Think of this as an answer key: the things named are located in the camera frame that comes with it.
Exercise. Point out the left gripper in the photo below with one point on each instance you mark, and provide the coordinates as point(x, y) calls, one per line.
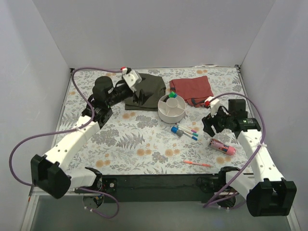
point(126, 92)

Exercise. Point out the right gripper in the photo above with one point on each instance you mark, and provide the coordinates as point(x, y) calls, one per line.
point(215, 121)

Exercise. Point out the green cap black highlighter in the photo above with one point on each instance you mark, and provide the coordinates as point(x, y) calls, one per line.
point(170, 96)

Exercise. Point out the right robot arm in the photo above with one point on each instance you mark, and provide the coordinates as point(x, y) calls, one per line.
point(270, 194)

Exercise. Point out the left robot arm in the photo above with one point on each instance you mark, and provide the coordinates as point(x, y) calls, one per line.
point(48, 172)

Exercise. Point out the olive green folded cloth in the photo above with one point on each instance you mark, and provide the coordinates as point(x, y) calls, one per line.
point(153, 85)

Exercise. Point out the teal cap white marker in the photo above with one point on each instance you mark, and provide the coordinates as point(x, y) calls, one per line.
point(192, 133)

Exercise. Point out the blue cap white marker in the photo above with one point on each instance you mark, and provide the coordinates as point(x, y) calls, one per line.
point(191, 136)

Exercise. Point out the pink cap white marker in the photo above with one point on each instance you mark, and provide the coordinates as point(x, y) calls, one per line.
point(189, 130)

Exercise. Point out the red folded cloth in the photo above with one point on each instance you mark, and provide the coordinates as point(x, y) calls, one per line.
point(193, 90)

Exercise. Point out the white round divided organizer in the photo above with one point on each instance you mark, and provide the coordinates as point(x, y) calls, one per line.
point(171, 110)

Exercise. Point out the blue and grey stubby marker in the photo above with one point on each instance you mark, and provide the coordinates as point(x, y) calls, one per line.
point(177, 131)

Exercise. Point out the pink pencil case tube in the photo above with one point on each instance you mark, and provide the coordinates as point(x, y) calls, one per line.
point(219, 146)

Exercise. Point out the floral table mat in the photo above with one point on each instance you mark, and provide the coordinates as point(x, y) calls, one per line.
point(138, 142)

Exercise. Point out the orange pink pen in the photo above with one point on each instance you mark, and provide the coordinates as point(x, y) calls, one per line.
point(196, 164)

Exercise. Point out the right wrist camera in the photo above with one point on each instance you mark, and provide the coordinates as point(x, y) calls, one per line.
point(214, 105)

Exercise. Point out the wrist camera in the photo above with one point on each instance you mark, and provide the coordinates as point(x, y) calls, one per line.
point(214, 105)
point(132, 79)

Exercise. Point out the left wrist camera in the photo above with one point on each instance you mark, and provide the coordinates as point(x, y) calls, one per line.
point(132, 79)

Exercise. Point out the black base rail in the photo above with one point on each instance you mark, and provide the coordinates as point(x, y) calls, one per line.
point(162, 187)

